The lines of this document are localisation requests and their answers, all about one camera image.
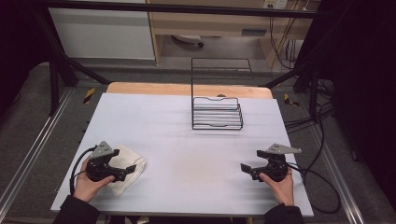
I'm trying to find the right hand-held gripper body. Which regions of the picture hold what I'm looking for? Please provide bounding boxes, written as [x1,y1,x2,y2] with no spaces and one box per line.
[251,142,303,183]

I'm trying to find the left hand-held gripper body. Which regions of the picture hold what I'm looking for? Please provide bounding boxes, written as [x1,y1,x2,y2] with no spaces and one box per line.
[85,140,126,183]

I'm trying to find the white towel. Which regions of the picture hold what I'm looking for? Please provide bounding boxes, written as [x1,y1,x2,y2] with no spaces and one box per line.
[106,144,149,197]

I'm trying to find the black wire rack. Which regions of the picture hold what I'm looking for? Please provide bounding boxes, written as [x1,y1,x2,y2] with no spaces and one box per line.
[191,57,254,132]

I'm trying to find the person's right hand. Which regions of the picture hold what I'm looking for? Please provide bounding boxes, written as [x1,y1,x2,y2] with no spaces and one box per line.
[258,168,296,207]

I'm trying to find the person's left hand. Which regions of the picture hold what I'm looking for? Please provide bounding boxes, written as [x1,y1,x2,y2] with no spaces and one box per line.
[73,163,116,203]

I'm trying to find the white table cover board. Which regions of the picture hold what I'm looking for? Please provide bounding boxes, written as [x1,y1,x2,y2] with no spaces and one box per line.
[50,92,315,218]

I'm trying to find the yellow black striped tape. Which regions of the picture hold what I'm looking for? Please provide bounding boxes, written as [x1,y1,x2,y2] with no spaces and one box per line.
[82,87,96,105]
[282,92,301,107]

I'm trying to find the wooden table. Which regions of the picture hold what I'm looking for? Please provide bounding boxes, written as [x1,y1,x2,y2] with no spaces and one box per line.
[106,81,275,101]

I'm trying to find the white cabinet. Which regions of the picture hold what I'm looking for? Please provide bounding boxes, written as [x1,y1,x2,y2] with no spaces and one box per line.
[48,0,156,61]

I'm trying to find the black curtain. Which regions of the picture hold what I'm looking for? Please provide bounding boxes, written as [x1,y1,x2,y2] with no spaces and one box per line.
[0,0,52,119]
[297,0,396,213]

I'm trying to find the office chair base with caster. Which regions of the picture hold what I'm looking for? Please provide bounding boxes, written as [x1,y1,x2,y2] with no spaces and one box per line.
[171,34,205,49]

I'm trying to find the light wooden desk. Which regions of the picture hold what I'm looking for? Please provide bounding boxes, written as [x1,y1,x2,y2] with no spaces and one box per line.
[145,0,321,68]

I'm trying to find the left hand-held gripper black cable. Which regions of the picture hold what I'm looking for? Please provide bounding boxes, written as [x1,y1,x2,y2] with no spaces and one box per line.
[69,146,98,197]

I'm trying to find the hand-held gripper black cable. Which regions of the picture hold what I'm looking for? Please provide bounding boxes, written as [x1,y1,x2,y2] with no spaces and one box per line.
[285,161,342,215]
[69,146,98,197]

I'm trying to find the bundle of black floor cables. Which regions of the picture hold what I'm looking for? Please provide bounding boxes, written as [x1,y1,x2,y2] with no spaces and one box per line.
[284,78,335,134]

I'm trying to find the right hand-held gripper black cable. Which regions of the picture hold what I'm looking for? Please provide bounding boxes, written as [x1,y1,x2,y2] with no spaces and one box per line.
[285,161,342,215]

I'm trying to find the aluminium floor rail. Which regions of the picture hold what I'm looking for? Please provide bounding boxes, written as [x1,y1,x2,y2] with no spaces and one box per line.
[306,123,366,224]
[0,88,75,217]

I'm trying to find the black metal frame strut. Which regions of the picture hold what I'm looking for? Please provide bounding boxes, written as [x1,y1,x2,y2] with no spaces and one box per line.
[263,55,323,123]
[33,8,112,117]

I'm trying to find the hanging cables under desk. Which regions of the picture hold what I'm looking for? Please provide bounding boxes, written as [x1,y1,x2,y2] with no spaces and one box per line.
[268,0,307,72]

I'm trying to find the white wall power outlet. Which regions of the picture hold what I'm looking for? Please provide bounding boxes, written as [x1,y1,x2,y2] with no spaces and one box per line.
[262,0,290,10]

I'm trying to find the black metal frame crossbar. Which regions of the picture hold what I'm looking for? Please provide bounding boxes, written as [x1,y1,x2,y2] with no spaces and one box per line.
[43,0,321,20]

